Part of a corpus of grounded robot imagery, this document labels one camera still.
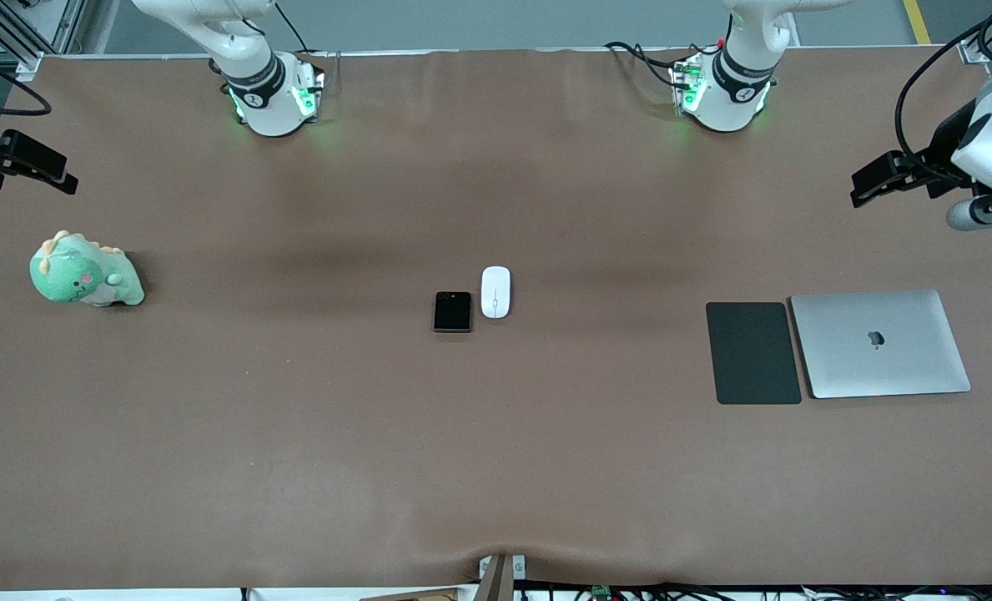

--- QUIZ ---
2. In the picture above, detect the aluminium frame post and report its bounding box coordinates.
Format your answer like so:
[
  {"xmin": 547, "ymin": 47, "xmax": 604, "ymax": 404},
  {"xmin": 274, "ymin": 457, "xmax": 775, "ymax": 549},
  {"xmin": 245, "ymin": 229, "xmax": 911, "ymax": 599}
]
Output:
[{"xmin": 0, "ymin": 0, "xmax": 88, "ymax": 80}]

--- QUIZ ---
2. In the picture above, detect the black base cable bundle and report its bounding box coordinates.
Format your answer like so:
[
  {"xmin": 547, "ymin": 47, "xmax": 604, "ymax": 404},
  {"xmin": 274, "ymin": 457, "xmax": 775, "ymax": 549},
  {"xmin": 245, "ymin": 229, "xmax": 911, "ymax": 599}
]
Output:
[{"xmin": 604, "ymin": 40, "xmax": 701, "ymax": 90}]

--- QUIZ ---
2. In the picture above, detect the silver closed laptop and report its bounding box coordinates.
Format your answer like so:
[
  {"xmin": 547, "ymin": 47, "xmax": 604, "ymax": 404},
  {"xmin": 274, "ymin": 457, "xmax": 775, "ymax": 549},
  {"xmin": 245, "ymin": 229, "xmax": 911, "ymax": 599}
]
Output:
[{"xmin": 790, "ymin": 289, "xmax": 972, "ymax": 400}]

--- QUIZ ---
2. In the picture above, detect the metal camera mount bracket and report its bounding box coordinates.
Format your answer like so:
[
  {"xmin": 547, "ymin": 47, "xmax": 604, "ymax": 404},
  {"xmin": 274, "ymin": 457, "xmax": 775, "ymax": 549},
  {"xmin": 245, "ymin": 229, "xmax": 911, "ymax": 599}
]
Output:
[{"xmin": 477, "ymin": 553, "xmax": 527, "ymax": 601}]

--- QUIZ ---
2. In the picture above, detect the green dinosaur plush toy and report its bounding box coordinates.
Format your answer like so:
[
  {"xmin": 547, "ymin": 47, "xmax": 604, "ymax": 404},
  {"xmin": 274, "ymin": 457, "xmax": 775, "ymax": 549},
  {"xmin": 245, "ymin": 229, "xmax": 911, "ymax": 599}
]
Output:
[{"xmin": 30, "ymin": 230, "xmax": 145, "ymax": 308}]

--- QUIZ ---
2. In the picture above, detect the white computer mouse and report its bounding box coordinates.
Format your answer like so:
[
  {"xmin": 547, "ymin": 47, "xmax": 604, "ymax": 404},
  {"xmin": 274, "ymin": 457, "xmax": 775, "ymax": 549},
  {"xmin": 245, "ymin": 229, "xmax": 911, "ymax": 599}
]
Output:
[{"xmin": 481, "ymin": 265, "xmax": 512, "ymax": 320}]

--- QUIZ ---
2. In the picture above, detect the black mouse pad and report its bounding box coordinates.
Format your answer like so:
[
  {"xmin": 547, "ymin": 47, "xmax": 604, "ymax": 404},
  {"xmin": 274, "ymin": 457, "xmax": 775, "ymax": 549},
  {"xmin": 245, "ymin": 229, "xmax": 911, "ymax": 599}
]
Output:
[{"xmin": 705, "ymin": 301, "xmax": 803, "ymax": 406}]

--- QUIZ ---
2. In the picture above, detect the black phone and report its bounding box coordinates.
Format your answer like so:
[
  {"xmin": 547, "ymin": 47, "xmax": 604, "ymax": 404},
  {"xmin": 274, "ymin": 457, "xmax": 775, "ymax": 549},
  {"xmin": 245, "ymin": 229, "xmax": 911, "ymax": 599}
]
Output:
[{"xmin": 433, "ymin": 291, "xmax": 472, "ymax": 333}]

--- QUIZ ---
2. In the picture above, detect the brown table cover mat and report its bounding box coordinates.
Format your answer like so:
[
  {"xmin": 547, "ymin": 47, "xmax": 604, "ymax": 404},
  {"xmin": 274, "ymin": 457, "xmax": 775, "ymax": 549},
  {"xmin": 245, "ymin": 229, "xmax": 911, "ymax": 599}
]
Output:
[{"xmin": 0, "ymin": 46, "xmax": 992, "ymax": 592}]

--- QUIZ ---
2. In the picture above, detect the black cable behind arm base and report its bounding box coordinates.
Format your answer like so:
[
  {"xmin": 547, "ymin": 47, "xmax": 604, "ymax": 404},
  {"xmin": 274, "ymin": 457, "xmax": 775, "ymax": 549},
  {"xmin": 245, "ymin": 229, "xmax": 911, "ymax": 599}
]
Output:
[{"xmin": 274, "ymin": 0, "xmax": 310, "ymax": 53}]

